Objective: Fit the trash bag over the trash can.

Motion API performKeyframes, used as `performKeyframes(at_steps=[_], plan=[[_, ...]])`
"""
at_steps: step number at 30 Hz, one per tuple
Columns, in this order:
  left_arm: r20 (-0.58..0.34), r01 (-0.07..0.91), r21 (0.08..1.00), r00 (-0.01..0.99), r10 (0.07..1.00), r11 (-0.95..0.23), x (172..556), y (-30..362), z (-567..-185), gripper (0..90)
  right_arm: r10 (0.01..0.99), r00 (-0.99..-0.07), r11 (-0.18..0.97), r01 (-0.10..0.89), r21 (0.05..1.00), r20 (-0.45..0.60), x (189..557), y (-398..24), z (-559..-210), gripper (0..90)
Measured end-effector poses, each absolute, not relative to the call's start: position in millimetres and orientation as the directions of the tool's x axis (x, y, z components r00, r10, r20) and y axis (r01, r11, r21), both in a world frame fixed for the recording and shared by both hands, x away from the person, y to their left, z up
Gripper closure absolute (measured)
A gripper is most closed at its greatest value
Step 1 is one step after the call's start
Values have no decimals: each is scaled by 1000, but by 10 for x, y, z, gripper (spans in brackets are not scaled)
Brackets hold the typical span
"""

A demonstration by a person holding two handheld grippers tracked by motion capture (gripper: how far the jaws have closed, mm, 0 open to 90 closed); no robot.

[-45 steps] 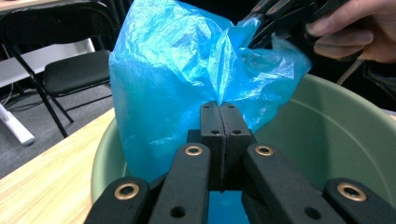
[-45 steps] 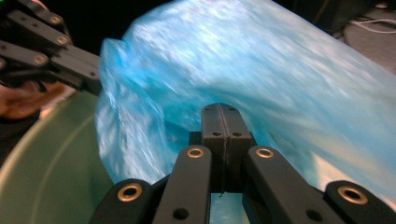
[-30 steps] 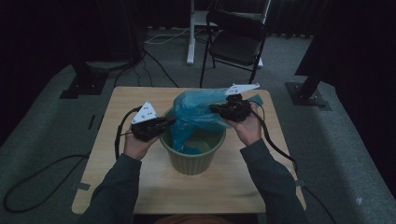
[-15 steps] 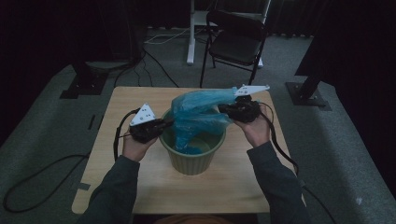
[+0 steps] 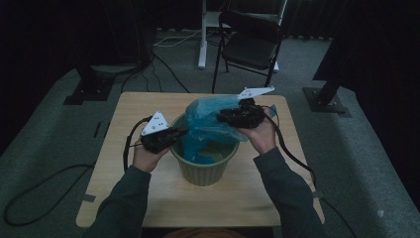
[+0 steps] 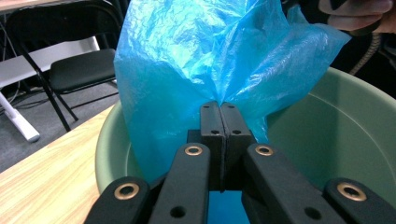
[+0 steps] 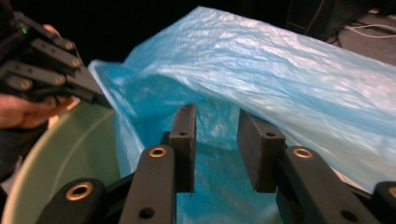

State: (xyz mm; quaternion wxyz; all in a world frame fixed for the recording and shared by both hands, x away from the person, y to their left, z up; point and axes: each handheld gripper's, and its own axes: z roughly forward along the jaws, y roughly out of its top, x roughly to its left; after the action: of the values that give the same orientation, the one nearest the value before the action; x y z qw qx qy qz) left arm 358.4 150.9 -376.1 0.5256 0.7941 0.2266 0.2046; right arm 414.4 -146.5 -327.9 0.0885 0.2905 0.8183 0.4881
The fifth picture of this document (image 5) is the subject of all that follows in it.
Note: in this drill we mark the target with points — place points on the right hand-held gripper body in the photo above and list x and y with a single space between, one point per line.
247 114

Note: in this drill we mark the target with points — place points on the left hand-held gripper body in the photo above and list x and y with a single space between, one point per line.
157 134

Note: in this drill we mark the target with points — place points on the blue plastic bag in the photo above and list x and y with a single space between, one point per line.
204 125

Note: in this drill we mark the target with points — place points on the green plastic bin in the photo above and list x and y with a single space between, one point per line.
206 172

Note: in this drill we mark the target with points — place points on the person's left hand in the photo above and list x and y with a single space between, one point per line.
148 158

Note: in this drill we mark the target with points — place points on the person's right hand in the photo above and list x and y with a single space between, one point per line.
262 137

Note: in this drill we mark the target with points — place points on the black folding chair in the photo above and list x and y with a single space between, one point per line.
251 49

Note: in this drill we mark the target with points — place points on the black stand base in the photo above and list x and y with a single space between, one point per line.
325 102
89 91

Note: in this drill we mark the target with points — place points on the grey tape strip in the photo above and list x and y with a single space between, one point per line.
89 198

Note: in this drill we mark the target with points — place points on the dark curtain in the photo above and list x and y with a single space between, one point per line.
307 20

